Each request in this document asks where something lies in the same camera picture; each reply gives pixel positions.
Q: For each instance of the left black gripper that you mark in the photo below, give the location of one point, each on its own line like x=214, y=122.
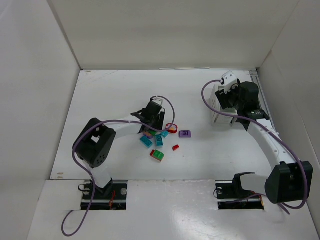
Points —
x=152, y=122

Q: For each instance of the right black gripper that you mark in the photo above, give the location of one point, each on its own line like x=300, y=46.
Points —
x=225, y=99

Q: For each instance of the green stepped lego brick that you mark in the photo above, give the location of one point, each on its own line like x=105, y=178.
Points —
x=152, y=132

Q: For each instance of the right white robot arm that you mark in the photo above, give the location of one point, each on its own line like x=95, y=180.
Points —
x=290, y=179

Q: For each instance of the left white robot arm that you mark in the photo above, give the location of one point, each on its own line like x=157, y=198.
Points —
x=94, y=143

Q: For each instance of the purple orange flat lego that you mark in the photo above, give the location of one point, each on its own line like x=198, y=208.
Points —
x=148, y=135

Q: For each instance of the white slatted container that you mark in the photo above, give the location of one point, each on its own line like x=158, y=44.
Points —
x=218, y=119

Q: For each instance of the black slatted container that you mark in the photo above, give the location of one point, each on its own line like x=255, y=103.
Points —
x=247, y=117

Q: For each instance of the small teal lego brick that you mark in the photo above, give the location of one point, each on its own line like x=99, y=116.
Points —
x=164, y=134

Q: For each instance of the teal tall lego brick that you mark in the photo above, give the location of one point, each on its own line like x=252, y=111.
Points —
x=159, y=140

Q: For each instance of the red flower lego piece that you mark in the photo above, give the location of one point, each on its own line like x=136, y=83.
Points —
x=171, y=128

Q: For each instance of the teal two-by-three lego brick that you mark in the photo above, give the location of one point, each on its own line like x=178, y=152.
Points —
x=146, y=141

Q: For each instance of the purple square lego brick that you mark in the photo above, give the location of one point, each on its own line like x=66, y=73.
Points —
x=185, y=134

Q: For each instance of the red green stacked lego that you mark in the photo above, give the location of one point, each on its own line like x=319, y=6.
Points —
x=158, y=155

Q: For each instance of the small red lego brick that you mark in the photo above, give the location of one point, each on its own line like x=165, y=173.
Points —
x=175, y=147

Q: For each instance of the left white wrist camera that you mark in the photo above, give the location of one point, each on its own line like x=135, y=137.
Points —
x=157, y=100

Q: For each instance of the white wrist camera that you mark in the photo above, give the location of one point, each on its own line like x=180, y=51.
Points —
x=157, y=100
x=228, y=80

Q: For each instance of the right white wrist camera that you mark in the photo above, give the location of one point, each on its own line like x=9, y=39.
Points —
x=228, y=80

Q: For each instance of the aluminium rail right edge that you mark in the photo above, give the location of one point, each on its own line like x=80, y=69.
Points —
x=254, y=75

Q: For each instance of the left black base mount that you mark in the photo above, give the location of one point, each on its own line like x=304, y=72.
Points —
x=111, y=198

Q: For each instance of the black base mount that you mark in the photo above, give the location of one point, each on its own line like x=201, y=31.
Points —
x=111, y=198
x=231, y=195

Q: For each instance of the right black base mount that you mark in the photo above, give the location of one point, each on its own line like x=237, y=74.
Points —
x=231, y=195

